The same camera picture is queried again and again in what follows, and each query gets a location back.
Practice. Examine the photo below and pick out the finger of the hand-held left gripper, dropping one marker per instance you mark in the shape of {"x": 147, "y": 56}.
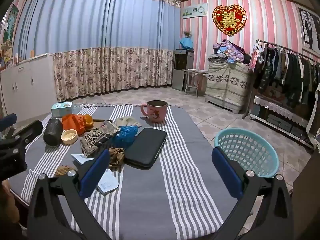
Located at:
{"x": 30, "y": 130}
{"x": 8, "y": 121}

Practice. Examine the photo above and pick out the orange plastic bag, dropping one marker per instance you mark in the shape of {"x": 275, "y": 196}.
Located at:
{"x": 72, "y": 123}

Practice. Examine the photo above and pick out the blue and floral curtain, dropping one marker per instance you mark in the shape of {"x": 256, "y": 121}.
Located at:
{"x": 100, "y": 42}

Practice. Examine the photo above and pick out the cream cloth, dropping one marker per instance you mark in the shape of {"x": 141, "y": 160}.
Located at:
{"x": 126, "y": 122}

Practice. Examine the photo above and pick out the white paper card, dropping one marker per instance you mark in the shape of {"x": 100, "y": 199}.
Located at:
{"x": 107, "y": 183}

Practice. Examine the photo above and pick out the pile of clothes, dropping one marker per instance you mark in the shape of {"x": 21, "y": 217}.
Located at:
{"x": 228, "y": 51}

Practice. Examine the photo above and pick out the pink mug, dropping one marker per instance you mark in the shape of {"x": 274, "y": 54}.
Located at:
{"x": 155, "y": 112}

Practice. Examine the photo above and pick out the printed snack packet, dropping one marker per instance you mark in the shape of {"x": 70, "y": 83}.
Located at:
{"x": 97, "y": 138}

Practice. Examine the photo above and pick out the metal clothes rack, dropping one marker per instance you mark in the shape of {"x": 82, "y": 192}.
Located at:
{"x": 287, "y": 48}

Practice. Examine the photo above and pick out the cloth covered cabinet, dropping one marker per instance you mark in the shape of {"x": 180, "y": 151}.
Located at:
{"x": 226, "y": 85}

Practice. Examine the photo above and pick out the row of hanging clothes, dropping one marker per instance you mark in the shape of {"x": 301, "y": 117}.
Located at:
{"x": 285, "y": 75}

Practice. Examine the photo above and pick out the grey striped tablecloth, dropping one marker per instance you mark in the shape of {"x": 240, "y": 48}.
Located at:
{"x": 150, "y": 195}

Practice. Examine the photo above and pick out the white cabinet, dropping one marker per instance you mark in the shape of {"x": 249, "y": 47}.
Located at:
{"x": 27, "y": 80}

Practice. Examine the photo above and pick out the orange peel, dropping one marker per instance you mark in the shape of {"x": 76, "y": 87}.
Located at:
{"x": 88, "y": 121}

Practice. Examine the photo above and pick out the low shelf with lace cloth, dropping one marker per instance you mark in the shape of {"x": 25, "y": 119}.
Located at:
{"x": 280, "y": 115}

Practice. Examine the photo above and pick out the red heart wall decoration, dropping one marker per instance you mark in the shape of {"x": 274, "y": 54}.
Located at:
{"x": 229, "y": 19}

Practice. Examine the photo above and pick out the black and white wall poster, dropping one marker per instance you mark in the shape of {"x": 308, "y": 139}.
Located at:
{"x": 308, "y": 27}

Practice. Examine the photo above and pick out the blue plastic bag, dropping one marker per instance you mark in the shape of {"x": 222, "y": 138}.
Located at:
{"x": 126, "y": 135}

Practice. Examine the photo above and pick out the brown crumpled wrapper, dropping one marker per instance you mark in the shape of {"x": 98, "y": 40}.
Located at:
{"x": 63, "y": 170}

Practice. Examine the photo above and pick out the wall picture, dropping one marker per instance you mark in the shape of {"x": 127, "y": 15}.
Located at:
{"x": 195, "y": 10}

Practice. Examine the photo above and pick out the wooden board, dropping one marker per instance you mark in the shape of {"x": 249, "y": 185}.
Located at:
{"x": 97, "y": 123}

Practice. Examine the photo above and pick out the person's left forearm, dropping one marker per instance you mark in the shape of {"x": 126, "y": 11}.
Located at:
{"x": 7, "y": 202}

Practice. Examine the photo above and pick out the colourful wall poster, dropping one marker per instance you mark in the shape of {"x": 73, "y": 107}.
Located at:
{"x": 7, "y": 37}

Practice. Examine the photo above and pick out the small stool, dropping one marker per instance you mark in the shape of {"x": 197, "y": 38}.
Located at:
{"x": 195, "y": 82}

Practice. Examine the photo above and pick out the grey water dispenser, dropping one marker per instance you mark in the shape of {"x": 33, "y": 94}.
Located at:
{"x": 183, "y": 70}

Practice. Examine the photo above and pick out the crumpled brown paper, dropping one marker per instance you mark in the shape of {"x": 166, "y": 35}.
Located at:
{"x": 117, "y": 157}

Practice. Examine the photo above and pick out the white paper slip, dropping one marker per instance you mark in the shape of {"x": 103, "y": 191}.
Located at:
{"x": 79, "y": 158}

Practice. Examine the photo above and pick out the teal tissue box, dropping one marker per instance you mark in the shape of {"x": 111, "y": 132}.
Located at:
{"x": 61, "y": 109}

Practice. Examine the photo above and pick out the black ribbed cylinder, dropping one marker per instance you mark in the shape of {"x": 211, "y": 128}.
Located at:
{"x": 53, "y": 132}

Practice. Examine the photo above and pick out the small cream bowl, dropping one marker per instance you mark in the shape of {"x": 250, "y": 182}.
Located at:
{"x": 69, "y": 136}

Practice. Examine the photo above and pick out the blue cloth bundle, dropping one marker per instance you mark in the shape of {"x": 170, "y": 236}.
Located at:
{"x": 187, "y": 43}

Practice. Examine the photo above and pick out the teal plastic basket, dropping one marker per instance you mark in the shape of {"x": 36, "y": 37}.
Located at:
{"x": 246, "y": 150}

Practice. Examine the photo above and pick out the black zip case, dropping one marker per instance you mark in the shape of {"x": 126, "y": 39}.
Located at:
{"x": 146, "y": 147}

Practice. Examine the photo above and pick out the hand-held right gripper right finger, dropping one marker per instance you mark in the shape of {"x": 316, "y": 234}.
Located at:
{"x": 227, "y": 172}

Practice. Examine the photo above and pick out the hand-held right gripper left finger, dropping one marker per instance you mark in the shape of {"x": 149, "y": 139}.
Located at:
{"x": 96, "y": 172}

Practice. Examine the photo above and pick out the pink hanging bag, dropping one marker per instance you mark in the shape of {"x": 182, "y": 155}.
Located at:
{"x": 254, "y": 57}

